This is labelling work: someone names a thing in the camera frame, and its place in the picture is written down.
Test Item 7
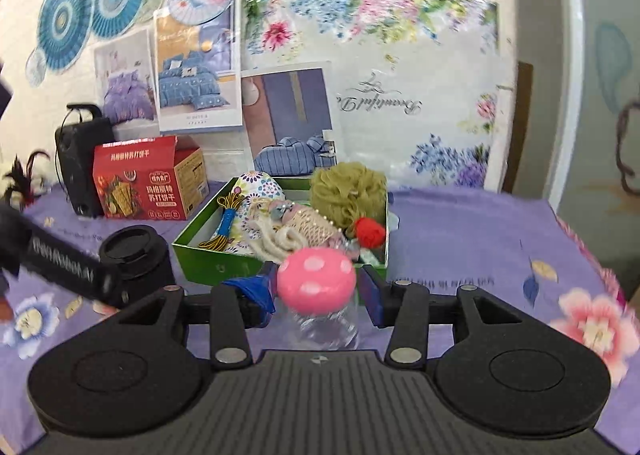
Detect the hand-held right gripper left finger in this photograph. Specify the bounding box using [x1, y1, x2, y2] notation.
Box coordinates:
[117, 260, 279, 371]

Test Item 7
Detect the pink spotted mushroom jar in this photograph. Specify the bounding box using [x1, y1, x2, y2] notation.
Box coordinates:
[276, 247, 362, 352]

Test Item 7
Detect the purple bedding poster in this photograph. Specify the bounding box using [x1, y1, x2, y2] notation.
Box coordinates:
[94, 28, 159, 129]

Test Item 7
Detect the green cardboard box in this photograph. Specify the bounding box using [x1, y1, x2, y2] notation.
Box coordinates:
[171, 176, 402, 287]

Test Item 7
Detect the cream knitted doll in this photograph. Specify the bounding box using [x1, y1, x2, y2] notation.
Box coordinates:
[247, 198, 352, 264]

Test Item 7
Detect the floral plastic bedding bag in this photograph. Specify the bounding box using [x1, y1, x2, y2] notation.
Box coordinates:
[240, 0, 502, 192]

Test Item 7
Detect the blue bedding poster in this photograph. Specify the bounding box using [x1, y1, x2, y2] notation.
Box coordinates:
[152, 0, 245, 134]

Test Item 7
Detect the green mesh bath loofah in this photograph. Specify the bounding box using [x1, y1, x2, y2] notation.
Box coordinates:
[309, 162, 389, 232]

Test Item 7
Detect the large blue paper fan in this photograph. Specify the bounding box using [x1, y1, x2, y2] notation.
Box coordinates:
[37, 0, 96, 72]

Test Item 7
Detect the floral fabric pouch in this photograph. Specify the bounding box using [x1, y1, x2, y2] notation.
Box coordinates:
[220, 171, 289, 257]

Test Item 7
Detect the red yarn ball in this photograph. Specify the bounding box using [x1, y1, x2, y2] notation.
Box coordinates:
[352, 216, 388, 249]

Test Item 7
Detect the red cardboard box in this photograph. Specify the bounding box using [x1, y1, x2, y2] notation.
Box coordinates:
[93, 135, 210, 221]

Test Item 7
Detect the blue yellow tassel cord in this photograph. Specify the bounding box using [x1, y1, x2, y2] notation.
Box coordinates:
[197, 192, 247, 251]

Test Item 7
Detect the black feather decoration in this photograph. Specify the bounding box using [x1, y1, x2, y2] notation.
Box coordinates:
[2, 150, 51, 209]

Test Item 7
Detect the black portable speaker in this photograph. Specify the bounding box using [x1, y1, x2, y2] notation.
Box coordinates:
[55, 104, 117, 217]

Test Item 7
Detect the striped bedding poster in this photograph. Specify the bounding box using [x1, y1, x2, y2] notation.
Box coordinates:
[240, 61, 342, 179]

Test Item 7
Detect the small pale paper fan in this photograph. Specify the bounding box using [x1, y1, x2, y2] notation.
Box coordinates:
[25, 48, 52, 87]

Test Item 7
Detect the white vertical pole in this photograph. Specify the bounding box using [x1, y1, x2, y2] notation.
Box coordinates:
[549, 0, 587, 208]

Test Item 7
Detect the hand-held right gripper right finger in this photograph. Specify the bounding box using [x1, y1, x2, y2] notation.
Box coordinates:
[360, 264, 524, 369]

